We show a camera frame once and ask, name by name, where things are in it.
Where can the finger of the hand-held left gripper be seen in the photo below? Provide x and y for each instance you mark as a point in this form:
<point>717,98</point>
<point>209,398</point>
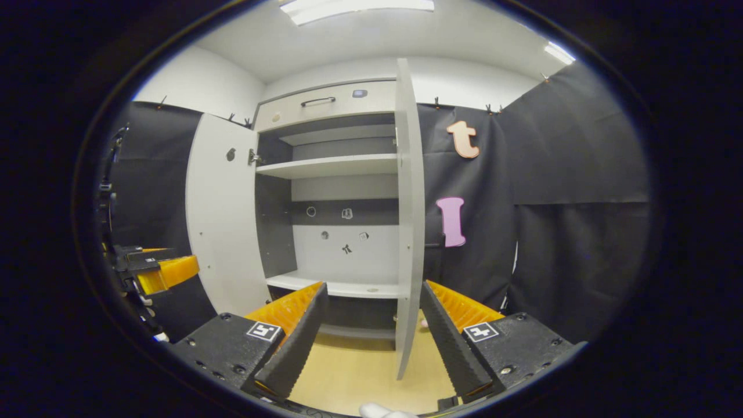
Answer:
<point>171,271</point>
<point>139,253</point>

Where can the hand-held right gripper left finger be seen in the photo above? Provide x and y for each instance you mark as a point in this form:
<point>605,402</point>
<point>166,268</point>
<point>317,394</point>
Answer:
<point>296,348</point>

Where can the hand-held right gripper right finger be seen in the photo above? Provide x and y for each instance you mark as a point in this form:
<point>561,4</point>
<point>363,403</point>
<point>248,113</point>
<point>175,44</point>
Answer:
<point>453,354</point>

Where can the grey shoe cabinet door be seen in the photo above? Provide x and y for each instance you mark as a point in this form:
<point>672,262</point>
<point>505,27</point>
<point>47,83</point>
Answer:
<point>223,232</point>
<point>409,232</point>

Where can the grey double-door shoe cabinet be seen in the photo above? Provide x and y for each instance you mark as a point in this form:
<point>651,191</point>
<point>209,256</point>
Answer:
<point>276,232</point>

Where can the grey cabinet shelf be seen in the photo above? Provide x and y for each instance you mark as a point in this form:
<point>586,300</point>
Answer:
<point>325,167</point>
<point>348,287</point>
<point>336,134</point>

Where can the metal door hinge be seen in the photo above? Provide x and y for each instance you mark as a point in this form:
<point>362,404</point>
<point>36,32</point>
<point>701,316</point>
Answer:
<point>254,157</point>

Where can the grey cabinet drawer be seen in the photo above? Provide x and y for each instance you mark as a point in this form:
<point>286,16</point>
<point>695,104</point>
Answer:
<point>348,113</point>

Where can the black backdrop cloth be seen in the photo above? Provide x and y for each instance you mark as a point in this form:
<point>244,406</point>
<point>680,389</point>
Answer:
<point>580,145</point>

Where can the small ceiling light panel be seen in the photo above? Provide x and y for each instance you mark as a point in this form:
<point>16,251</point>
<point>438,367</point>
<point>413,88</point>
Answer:
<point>559,53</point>

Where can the large ceiling light panel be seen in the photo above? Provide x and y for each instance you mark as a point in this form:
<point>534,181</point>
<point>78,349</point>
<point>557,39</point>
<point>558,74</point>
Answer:
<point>360,8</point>

